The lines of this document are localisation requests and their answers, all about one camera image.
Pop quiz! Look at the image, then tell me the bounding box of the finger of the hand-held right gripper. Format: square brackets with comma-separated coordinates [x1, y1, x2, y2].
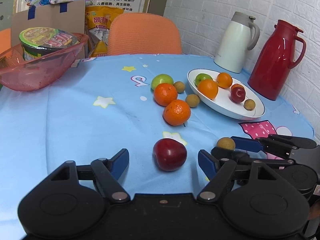
[211, 147, 294, 167]
[230, 134, 317, 159]

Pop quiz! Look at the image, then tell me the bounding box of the green jujube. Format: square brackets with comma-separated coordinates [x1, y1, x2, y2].
[151, 74, 174, 90]
[194, 73, 213, 86]

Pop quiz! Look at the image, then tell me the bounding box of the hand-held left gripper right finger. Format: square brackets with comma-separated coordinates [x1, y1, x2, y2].
[197, 149, 275, 202]

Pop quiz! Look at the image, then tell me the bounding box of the pink plastic bowl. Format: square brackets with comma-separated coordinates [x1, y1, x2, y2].
[0, 33, 90, 92]

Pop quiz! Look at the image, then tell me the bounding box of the white plate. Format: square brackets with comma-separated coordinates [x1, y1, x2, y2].
[187, 69, 265, 120]

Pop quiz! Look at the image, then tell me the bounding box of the instant noodle cup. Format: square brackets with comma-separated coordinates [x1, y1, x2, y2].
[19, 27, 80, 62]

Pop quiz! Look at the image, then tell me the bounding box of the smooth orange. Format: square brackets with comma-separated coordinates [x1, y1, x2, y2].
[216, 72, 233, 89]
[197, 79, 219, 100]

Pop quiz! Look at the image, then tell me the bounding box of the red thermos jug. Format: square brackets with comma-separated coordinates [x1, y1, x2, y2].
[247, 19, 307, 101]

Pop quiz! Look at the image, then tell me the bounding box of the blue printed tablecloth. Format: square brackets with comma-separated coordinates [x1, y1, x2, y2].
[0, 54, 314, 235]

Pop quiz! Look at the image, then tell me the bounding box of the yellow snack bag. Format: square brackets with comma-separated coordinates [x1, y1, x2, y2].
[85, 6, 123, 57]

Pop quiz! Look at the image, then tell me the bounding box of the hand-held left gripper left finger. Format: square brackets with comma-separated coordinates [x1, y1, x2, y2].
[50, 148, 131, 204]

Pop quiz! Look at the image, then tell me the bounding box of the orange chair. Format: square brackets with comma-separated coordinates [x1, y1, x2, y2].
[0, 28, 12, 53]
[107, 13, 182, 56]

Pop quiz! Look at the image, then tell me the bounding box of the red plum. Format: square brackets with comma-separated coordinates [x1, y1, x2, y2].
[230, 87, 246, 103]
[153, 138, 188, 172]

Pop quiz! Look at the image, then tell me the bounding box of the white thermos jug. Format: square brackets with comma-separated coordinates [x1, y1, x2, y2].
[214, 12, 260, 74]

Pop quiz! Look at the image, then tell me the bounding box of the brown cardboard box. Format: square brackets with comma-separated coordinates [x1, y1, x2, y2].
[11, 0, 87, 58]

